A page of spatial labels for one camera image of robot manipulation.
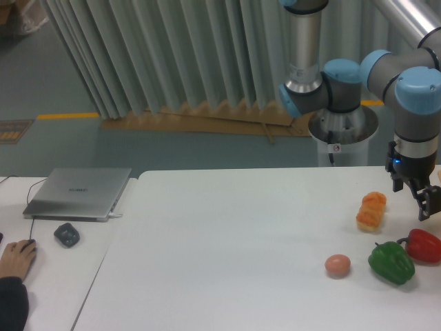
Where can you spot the orange bread loaf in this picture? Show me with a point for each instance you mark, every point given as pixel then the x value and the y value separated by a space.
pixel 371 211

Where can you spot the dark sleeved forearm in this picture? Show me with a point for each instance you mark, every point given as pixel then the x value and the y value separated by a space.
pixel 14 304

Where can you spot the flat brown cardboard sheet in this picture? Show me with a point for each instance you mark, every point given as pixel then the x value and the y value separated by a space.
pixel 271 122

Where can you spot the cardboard box stack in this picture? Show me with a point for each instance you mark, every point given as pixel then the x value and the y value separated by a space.
pixel 21 18

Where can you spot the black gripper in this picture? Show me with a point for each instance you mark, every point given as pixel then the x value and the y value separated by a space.
pixel 415 172

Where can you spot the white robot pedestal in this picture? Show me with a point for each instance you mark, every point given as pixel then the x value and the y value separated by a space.
pixel 341 151

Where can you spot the green bell pepper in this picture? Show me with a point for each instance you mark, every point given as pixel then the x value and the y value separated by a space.
pixel 390 261

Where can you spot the silver closed laptop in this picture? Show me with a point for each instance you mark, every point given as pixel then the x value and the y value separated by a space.
pixel 78 194

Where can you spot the white laptop plug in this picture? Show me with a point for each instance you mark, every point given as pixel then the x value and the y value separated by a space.
pixel 114 215

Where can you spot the brown egg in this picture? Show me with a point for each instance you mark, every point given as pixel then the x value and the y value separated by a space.
pixel 338 265

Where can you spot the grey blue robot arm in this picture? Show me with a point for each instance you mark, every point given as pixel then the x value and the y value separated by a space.
pixel 408 84

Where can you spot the black computer mouse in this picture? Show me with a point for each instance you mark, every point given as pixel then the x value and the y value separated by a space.
pixel 29 250

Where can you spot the dark grey small gadget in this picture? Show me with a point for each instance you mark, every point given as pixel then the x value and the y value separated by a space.
pixel 67 235

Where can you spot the person's hand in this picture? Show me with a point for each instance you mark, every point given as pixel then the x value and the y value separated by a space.
pixel 13 264

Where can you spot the red bell pepper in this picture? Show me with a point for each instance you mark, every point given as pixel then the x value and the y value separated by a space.
pixel 422 246

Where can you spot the pale green curtain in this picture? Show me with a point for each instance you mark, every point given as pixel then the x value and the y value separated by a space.
pixel 134 55

